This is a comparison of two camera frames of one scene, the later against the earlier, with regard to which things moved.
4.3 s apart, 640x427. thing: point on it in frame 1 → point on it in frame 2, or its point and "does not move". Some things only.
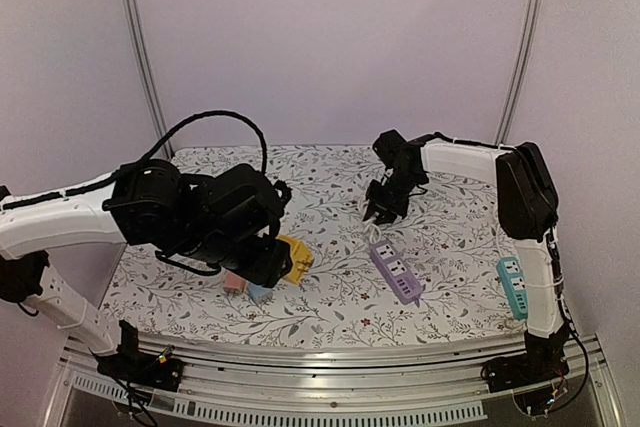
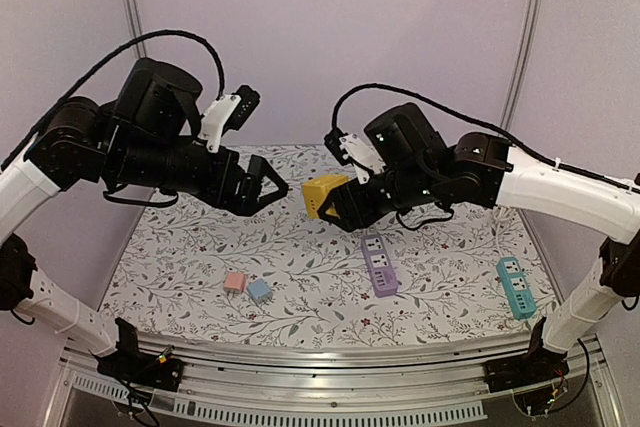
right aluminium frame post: x=528 y=45 does not move
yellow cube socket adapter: x=302 y=258 → x=315 y=192
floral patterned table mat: x=432 y=266 does not move
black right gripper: x=385 y=197 → x=355 y=204
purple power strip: x=396 y=273 → x=380 y=267
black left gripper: x=266 y=271 → x=221 y=192
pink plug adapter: x=233 y=281 does not move
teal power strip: x=515 y=286 does not move
